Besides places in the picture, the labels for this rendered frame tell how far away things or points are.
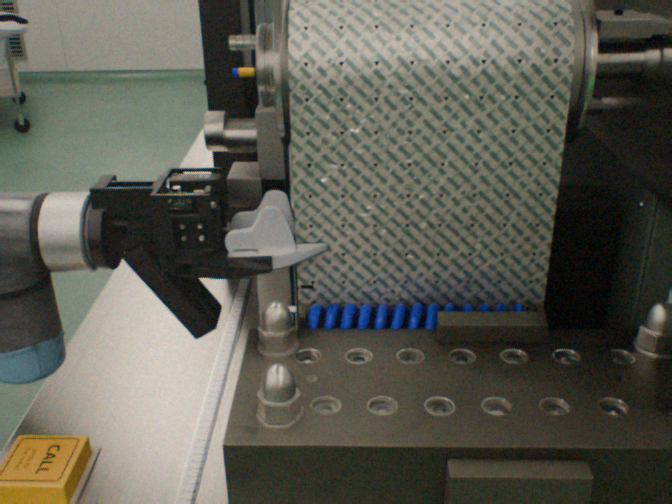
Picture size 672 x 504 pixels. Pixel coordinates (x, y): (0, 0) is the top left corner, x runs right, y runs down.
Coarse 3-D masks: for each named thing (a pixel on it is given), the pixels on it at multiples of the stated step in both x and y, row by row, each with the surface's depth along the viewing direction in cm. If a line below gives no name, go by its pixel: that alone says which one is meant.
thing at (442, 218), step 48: (336, 144) 64; (384, 144) 64; (432, 144) 64; (480, 144) 64; (528, 144) 64; (336, 192) 66; (384, 192) 66; (432, 192) 66; (480, 192) 66; (528, 192) 65; (336, 240) 68; (384, 240) 68; (432, 240) 68; (480, 240) 68; (528, 240) 68; (336, 288) 70; (384, 288) 70; (432, 288) 70; (480, 288) 70; (528, 288) 70
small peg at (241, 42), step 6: (234, 36) 67; (240, 36) 67; (246, 36) 67; (252, 36) 67; (234, 42) 67; (240, 42) 67; (246, 42) 67; (252, 42) 67; (234, 48) 67; (240, 48) 67; (246, 48) 67; (252, 48) 67
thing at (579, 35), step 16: (288, 0) 65; (576, 0) 63; (288, 16) 63; (576, 16) 61; (576, 32) 61; (576, 48) 61; (576, 64) 61; (288, 80) 62; (576, 80) 62; (288, 96) 63; (576, 96) 62; (288, 112) 65; (288, 128) 68
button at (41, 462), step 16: (16, 448) 70; (32, 448) 70; (48, 448) 70; (64, 448) 70; (80, 448) 70; (16, 464) 68; (32, 464) 68; (48, 464) 68; (64, 464) 68; (80, 464) 69; (0, 480) 66; (16, 480) 66; (32, 480) 66; (48, 480) 66; (64, 480) 66; (0, 496) 66; (16, 496) 66; (32, 496) 66; (48, 496) 66; (64, 496) 66
